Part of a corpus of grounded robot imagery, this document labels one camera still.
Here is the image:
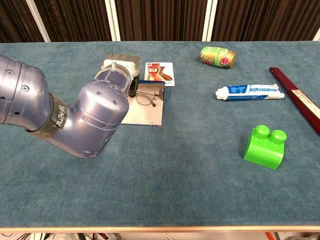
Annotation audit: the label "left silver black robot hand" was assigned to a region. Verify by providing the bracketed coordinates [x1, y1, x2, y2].
[100, 53, 141, 98]

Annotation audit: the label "thin metal frame eyeglasses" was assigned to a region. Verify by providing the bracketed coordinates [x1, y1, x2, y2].
[135, 86, 163, 108]

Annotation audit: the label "blue glasses case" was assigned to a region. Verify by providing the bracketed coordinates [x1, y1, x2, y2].
[121, 79, 166, 127]

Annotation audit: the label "white bordered photo card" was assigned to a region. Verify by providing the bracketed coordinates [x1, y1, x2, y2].
[144, 62, 176, 87]

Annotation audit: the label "dark brown pleated curtain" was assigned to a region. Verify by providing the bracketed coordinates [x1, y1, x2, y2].
[0, 0, 320, 43]

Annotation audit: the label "green can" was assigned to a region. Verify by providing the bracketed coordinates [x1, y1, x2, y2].
[199, 46, 237, 69]

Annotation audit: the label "teal velvet table cloth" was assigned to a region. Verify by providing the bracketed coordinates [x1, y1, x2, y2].
[0, 40, 320, 229]

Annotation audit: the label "white blue toothpaste tube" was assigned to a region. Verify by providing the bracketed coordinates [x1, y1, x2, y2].
[215, 83, 286, 101]

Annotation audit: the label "green plastic toy brick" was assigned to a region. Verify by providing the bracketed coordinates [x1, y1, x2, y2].
[243, 124, 288, 171]

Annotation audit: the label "dark red long box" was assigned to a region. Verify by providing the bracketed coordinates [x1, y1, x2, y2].
[269, 66, 320, 137]

